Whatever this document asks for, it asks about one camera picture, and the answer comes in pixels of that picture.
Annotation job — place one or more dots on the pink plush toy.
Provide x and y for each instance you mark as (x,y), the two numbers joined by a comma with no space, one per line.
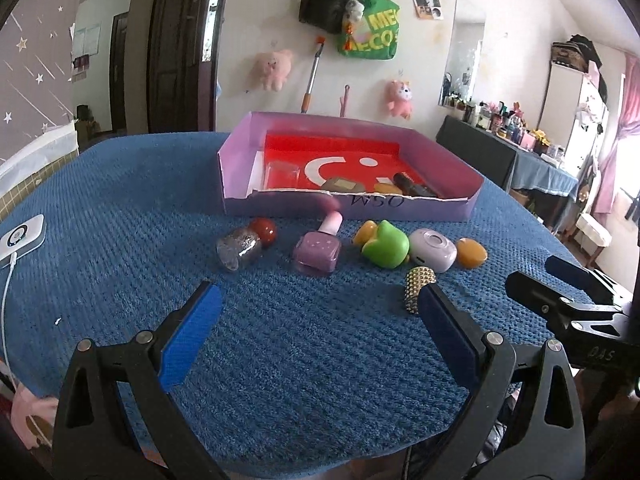
(271,69)
(399,99)

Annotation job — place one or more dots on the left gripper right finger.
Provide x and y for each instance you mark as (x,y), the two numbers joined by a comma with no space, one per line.
(522,417)

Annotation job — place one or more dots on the photo poster on wall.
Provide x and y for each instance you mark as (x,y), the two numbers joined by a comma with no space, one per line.
(428,9)

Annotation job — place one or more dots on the white charger puck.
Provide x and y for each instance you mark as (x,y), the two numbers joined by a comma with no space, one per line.
(23,239)

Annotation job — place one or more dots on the purple nail polish bottle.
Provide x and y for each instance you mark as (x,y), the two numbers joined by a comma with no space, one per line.
(317,252)

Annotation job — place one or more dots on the blue textured table cloth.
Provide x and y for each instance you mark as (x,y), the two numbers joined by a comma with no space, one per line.
(300,374)

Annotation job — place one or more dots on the mop with orange grip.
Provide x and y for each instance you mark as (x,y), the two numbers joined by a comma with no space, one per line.
(320,42)

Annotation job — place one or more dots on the green tote bag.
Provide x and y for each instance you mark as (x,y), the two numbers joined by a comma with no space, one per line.
(375,37)

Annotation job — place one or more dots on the wall mirror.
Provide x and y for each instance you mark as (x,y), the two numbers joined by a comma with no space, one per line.
(462,71)

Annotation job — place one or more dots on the orange round puck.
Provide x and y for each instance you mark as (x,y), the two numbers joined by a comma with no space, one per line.
(387,189)
(470,253)

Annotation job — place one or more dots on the small white plush keychain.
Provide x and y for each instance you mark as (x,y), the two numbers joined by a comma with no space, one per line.
(354,10)

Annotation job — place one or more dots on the pink plush toy right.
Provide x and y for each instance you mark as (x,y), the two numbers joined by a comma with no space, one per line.
(399,99)

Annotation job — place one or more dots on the side table with blue cloth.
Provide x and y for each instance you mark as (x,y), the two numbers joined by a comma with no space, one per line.
(500,161)

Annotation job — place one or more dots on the dark wooden door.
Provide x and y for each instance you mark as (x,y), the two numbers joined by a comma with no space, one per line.
(183,65)

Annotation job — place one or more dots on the pink curtain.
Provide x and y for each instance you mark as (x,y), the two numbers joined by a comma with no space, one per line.
(627,127)

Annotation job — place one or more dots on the pink round gadget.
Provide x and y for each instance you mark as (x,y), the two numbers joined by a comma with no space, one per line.
(432,249)

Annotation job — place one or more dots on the red Miniso paper liner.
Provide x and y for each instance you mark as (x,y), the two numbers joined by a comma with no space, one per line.
(322,157)

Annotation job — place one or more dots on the pink plush toy left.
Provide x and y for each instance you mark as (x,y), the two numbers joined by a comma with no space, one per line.
(271,69)

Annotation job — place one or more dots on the cosmetics clutter on table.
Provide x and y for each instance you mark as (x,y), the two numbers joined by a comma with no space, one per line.
(485,130)

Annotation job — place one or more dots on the bag on wardrobe top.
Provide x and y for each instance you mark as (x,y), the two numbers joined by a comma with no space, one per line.
(577,53)

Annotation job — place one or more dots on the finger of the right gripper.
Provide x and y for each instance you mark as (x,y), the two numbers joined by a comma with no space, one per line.
(560,313)
(599,287)

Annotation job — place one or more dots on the gold studded cylinder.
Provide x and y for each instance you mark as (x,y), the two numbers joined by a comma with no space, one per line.
(416,279)

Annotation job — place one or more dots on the black backpack on wall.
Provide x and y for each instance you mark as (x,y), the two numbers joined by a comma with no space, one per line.
(324,14)

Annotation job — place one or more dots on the green and orange toy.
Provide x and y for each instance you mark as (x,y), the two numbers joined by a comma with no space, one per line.
(382,244)

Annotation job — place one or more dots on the glitter bottle with red cap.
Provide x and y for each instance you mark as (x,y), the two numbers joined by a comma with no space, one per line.
(242,246)

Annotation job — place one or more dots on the brown square compact case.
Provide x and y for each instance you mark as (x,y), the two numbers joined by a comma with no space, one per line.
(343,185)

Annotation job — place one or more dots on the white wardrobe cabinet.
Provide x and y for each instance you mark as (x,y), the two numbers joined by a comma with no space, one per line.
(573,118)

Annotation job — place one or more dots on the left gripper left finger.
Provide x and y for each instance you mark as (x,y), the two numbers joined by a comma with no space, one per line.
(93,438)

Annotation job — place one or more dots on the star patterned curtain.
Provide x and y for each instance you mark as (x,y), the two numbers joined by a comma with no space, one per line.
(36,71)

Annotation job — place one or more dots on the purple cardboard tray box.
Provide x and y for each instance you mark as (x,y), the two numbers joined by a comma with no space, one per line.
(240,174)

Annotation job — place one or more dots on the clear plastic cup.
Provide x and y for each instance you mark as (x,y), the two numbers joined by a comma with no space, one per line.
(281,175)

